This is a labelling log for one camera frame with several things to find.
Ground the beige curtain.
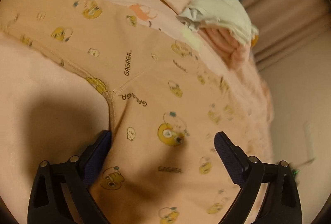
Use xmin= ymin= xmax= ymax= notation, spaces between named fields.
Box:
xmin=240 ymin=0 xmax=330 ymax=70

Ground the pink printed duvet cover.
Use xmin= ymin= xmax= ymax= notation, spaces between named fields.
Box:
xmin=0 ymin=0 xmax=275 ymax=224

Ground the peach duck-print pajama garment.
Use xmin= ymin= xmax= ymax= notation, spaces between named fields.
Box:
xmin=1 ymin=0 xmax=273 ymax=223

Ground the white folded cloth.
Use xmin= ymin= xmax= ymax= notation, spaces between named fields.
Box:
xmin=177 ymin=6 xmax=259 ymax=45

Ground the pink folded towel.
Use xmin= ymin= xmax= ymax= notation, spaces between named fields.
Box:
xmin=199 ymin=27 xmax=251 ymax=71

